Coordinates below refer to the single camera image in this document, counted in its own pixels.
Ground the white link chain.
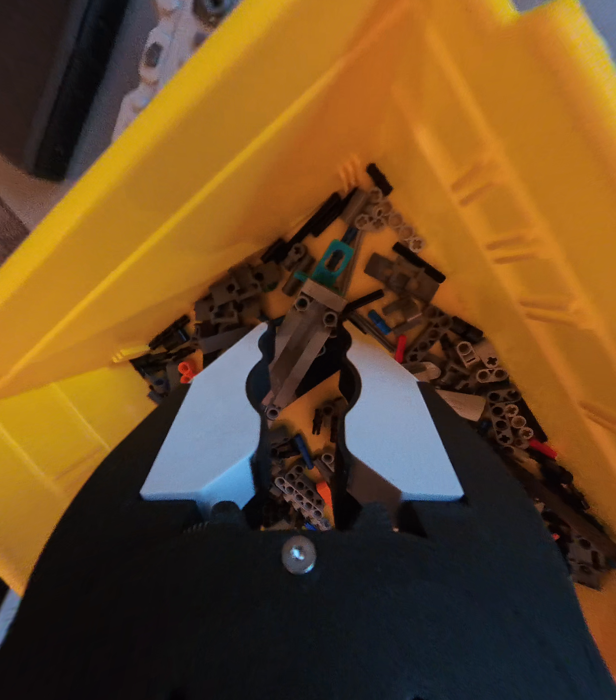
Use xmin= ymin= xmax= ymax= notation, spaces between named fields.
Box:
xmin=113 ymin=0 xmax=244 ymax=141

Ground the teal brick separator tool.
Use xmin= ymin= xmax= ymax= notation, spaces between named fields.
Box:
xmin=296 ymin=240 xmax=354 ymax=292

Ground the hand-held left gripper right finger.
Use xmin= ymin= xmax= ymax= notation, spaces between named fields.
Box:
xmin=332 ymin=323 xmax=464 ymax=531

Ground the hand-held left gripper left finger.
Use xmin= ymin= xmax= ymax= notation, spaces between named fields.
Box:
xmin=140 ymin=322 xmax=277 ymax=531

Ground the pile of building bricks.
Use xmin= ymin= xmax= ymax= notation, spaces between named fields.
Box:
xmin=130 ymin=163 xmax=616 ymax=590

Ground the dark furniture panel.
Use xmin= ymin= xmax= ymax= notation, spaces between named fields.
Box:
xmin=0 ymin=0 xmax=129 ymax=182

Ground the yellow plastic bin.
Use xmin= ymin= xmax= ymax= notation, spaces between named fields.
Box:
xmin=0 ymin=0 xmax=616 ymax=700

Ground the long grey brick panel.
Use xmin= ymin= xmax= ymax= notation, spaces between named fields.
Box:
xmin=263 ymin=283 xmax=348 ymax=422

